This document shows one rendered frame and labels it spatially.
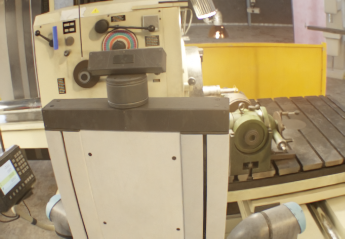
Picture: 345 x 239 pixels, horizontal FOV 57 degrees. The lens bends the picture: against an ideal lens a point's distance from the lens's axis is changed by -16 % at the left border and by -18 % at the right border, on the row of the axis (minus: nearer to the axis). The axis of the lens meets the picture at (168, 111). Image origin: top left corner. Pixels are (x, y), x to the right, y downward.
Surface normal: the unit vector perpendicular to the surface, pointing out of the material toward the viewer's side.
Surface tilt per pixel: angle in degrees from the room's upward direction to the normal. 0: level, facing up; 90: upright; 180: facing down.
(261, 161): 90
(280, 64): 90
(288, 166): 0
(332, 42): 90
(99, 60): 61
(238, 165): 90
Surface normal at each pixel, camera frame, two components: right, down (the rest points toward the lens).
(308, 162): -0.06, -0.94
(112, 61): -0.18, -0.14
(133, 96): 0.33, 0.30
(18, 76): 0.03, 0.34
